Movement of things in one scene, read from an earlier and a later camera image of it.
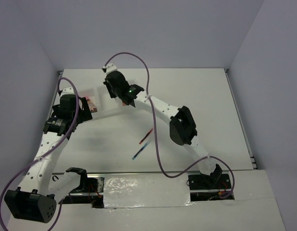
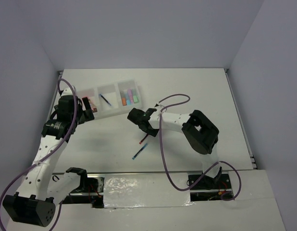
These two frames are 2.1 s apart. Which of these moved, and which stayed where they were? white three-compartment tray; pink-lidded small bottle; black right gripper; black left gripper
Moved: black right gripper
Stayed: white three-compartment tray; pink-lidded small bottle; black left gripper
